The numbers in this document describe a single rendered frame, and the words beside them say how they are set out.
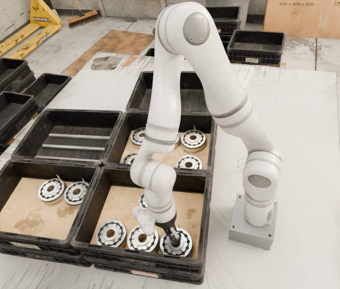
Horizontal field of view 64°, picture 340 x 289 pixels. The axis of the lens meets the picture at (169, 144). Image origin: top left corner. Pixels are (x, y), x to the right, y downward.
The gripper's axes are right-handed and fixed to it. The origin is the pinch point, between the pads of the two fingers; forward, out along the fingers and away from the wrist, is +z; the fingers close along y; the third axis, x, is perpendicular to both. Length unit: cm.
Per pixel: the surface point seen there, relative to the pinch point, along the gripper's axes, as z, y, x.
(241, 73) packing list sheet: 18, 65, -93
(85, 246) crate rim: -4.7, 8.6, 23.0
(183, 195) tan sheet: 5.1, 10.6, -12.7
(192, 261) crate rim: -5.1, -13.2, 0.0
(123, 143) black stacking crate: 2.8, 45.7, -6.2
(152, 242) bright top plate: 2.2, 0.9, 5.6
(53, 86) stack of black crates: 52, 192, 3
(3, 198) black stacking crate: 4, 50, 44
